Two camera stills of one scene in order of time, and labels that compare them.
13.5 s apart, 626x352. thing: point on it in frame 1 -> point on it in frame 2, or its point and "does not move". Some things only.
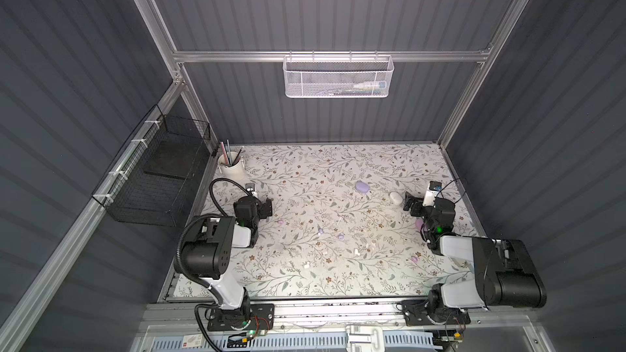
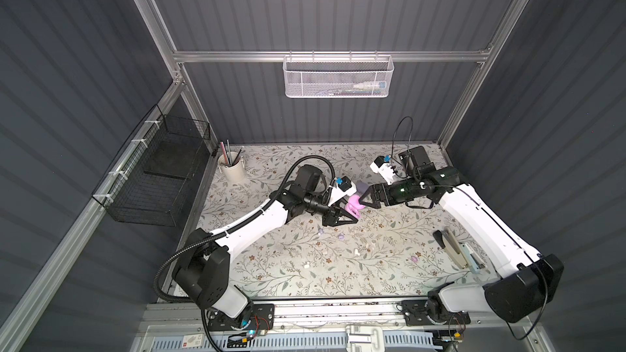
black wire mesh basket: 156,178 does not move
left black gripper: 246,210 -> 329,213
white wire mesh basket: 337,76 does not move
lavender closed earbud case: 362,187 does not move
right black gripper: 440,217 -> 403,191
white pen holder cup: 231,165 does not move
